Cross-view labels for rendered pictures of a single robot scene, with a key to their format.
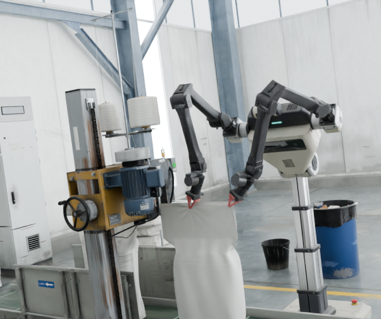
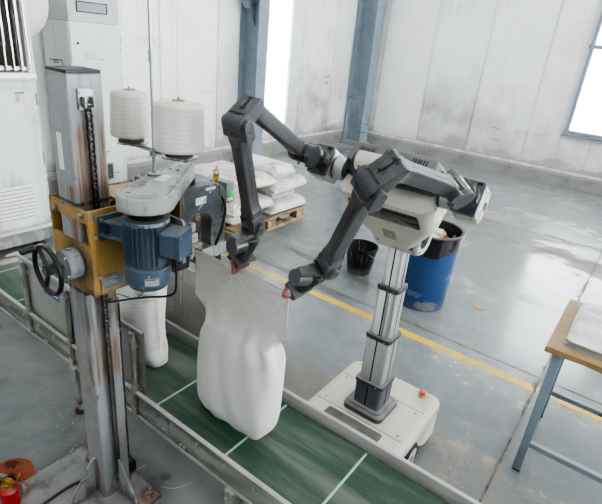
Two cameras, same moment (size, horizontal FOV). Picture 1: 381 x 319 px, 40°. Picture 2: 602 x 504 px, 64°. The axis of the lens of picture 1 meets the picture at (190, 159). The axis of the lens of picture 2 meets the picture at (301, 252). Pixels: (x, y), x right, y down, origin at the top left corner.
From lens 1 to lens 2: 132 cm
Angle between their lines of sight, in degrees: 21
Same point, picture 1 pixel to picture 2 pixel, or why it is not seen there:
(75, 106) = (58, 98)
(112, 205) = (111, 261)
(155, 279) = (193, 308)
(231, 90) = (370, 25)
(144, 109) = (175, 127)
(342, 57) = (506, 16)
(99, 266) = (86, 335)
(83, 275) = not seen: hidden behind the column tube
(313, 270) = (382, 364)
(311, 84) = (460, 40)
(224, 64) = not seen: outside the picture
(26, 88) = not seen: outside the picture
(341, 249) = (430, 283)
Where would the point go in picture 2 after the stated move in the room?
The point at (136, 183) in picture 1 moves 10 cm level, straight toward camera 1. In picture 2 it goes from (142, 248) to (134, 262)
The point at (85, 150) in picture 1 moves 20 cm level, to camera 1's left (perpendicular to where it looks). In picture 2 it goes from (71, 175) to (8, 169)
